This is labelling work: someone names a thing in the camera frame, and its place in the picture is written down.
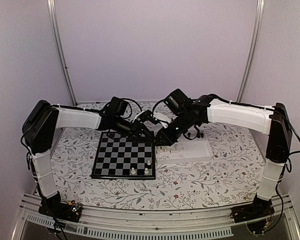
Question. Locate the black grey chessboard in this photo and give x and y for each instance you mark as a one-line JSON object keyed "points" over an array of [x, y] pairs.
{"points": [[116, 156]]}

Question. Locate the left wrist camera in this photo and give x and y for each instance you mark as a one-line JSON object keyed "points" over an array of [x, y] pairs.
{"points": [[144, 116]]}

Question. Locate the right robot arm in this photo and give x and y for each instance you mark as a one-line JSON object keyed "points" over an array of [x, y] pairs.
{"points": [[272, 121]]}

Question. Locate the metal frame post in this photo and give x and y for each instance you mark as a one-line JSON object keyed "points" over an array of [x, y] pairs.
{"points": [[260, 6], [51, 6]]}

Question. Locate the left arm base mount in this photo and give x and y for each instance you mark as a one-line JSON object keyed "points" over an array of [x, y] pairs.
{"points": [[69, 211]]}

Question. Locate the white plastic tray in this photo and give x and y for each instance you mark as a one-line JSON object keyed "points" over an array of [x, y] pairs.
{"points": [[197, 150]]}

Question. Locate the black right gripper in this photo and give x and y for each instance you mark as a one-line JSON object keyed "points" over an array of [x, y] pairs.
{"points": [[168, 140]]}

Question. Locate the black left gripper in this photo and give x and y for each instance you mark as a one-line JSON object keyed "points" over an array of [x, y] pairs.
{"points": [[138, 129]]}

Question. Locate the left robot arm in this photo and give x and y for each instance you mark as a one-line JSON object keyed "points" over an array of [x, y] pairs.
{"points": [[47, 122]]}

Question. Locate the aluminium front rail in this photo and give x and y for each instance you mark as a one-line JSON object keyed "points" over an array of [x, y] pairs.
{"points": [[191, 224]]}

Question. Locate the left metal frame post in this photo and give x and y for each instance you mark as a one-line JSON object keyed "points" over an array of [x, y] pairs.
{"points": [[51, 6]]}

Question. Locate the right metal frame post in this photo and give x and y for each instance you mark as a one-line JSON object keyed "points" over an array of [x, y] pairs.
{"points": [[260, 6]]}

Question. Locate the white chess pieces pile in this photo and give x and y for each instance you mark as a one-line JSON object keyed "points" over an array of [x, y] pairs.
{"points": [[169, 152]]}

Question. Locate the black piece far apart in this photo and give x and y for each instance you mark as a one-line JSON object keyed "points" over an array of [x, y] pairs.
{"points": [[200, 135]]}

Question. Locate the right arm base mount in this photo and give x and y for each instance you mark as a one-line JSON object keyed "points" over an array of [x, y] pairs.
{"points": [[259, 212]]}

